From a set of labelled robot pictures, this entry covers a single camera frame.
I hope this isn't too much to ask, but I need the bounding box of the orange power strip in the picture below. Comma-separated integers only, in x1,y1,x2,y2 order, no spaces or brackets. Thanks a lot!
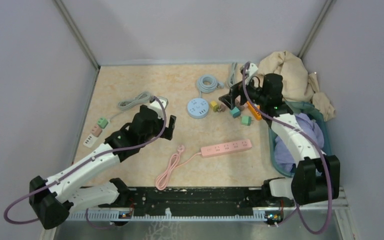
246,101,263,121

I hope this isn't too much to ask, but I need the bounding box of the teal plastic basket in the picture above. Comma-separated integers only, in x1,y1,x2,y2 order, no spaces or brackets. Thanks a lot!
268,101,332,178

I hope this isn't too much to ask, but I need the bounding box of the pink cable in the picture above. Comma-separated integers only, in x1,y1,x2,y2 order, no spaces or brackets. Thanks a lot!
154,144,203,191

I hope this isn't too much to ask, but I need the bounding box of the yellow plug adapter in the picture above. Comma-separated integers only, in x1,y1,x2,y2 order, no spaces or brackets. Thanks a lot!
209,100,220,113

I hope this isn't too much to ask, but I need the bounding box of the round blue socket hub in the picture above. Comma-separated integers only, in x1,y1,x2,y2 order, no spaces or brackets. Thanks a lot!
186,97,210,119

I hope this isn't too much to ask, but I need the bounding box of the grey power strip cable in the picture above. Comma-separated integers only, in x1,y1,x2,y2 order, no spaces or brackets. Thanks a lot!
226,62,240,90

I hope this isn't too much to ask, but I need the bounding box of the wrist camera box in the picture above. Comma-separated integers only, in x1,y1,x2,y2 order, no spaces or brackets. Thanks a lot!
243,63,258,85
148,96,169,118

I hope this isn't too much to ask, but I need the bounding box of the green plug adapter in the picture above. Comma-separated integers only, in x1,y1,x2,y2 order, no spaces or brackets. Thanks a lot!
240,115,253,126
96,117,109,129

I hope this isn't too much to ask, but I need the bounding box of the teal plug adapter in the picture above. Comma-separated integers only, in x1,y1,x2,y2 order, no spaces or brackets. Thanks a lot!
229,107,241,119

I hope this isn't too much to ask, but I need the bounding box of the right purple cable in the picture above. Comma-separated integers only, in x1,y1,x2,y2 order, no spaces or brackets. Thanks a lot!
241,61,334,235

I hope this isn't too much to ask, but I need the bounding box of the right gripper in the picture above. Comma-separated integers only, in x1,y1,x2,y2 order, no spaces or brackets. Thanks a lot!
219,73,268,110

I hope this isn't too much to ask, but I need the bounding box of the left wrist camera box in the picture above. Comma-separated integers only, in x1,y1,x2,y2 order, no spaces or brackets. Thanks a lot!
148,96,169,118

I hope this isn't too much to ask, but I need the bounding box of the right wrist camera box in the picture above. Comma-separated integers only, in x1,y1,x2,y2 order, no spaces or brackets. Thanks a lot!
243,63,258,85

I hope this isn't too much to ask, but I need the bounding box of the lavender cloth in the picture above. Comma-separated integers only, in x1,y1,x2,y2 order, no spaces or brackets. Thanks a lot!
273,113,325,173

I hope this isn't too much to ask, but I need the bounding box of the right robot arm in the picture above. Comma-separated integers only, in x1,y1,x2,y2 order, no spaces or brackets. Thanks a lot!
219,61,340,207

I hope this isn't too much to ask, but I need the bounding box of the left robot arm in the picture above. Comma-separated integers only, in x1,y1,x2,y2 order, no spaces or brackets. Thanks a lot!
28,96,176,230

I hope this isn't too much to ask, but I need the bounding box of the white usb charger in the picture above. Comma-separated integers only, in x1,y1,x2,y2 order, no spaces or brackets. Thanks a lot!
83,133,99,148

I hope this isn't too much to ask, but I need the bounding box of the pink power strip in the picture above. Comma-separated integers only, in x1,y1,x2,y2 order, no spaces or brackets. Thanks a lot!
200,139,253,158

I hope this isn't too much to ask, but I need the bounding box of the blue-grey cable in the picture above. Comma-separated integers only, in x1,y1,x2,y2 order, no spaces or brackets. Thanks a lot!
196,74,225,99

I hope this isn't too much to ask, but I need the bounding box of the beige cloth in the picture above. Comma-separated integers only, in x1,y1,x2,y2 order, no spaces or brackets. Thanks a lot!
257,51,336,122

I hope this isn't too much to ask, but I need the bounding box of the brown plug adapter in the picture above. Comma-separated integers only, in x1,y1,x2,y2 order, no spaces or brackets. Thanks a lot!
218,104,227,112

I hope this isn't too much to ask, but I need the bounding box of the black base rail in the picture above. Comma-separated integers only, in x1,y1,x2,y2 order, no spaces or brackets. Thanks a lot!
97,186,296,218

